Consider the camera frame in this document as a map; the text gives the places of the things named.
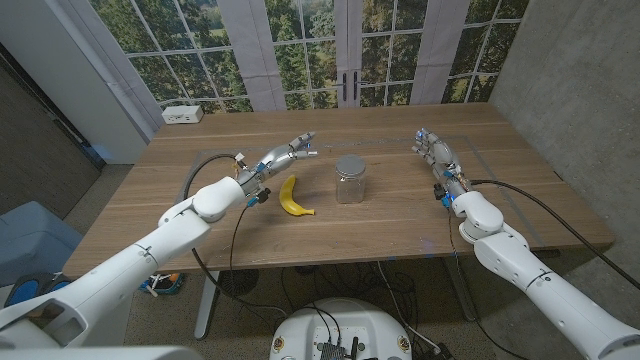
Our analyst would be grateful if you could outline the colourful sneaker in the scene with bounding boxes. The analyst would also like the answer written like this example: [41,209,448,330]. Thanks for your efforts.
[138,272,185,297]

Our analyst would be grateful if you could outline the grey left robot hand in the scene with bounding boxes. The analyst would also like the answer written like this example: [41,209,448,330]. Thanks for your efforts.
[234,131,319,201]

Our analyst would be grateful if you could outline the black round floor fan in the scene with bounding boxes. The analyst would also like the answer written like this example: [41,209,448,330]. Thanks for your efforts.
[217,269,260,297]

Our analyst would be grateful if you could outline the black and blue foot pedal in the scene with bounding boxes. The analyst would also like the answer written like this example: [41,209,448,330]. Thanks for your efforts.
[3,272,71,307]

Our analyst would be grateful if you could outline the grey table leg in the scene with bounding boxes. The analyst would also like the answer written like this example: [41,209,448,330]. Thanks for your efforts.
[442,255,481,323]

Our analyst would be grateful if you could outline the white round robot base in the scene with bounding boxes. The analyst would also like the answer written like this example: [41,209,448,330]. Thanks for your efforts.
[268,297,415,360]

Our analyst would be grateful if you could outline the thin black left wrist cable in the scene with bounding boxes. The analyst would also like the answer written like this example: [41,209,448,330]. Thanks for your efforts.
[228,204,251,291]

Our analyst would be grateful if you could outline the printed window backdrop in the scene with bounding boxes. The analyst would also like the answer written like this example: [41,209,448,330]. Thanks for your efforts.
[89,0,531,114]

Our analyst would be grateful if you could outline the black floor cable tangle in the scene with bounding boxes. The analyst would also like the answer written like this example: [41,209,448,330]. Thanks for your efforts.
[279,259,419,321]

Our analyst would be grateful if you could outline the white table leg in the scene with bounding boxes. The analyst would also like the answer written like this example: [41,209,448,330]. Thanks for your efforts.
[193,269,221,341]

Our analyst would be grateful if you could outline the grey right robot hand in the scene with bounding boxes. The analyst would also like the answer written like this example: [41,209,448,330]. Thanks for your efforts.
[411,128,474,209]

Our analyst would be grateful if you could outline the blue grey storage bin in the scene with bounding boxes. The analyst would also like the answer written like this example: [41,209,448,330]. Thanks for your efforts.
[0,200,85,289]

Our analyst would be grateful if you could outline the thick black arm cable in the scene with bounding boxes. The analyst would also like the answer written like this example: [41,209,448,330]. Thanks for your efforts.
[182,153,290,317]
[469,178,640,291]

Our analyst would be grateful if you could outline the white power outlet box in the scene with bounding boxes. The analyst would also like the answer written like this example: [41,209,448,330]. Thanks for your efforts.
[161,104,205,125]

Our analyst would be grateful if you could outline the white robot torso edge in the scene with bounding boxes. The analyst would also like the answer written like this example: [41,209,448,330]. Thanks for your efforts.
[0,345,204,360]

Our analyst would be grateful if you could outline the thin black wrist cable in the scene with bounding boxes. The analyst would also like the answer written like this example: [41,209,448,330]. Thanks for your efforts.
[446,208,534,360]
[228,204,251,291]

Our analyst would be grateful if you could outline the clear plastic jar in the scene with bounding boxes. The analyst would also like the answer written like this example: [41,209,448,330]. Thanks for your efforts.
[335,169,367,205]

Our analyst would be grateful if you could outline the white floor cable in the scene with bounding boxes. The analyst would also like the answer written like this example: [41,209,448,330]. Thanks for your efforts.
[375,260,444,354]

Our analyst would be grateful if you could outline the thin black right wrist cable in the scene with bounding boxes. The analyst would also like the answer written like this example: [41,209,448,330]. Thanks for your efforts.
[446,208,534,360]

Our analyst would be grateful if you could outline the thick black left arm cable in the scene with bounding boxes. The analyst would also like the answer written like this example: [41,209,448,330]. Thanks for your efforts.
[182,153,290,317]

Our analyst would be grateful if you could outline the yellow toy banana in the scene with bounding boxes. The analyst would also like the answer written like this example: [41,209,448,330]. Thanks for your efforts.
[278,174,316,218]

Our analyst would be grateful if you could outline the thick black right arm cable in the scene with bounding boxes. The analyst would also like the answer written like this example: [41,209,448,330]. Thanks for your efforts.
[469,178,640,291]

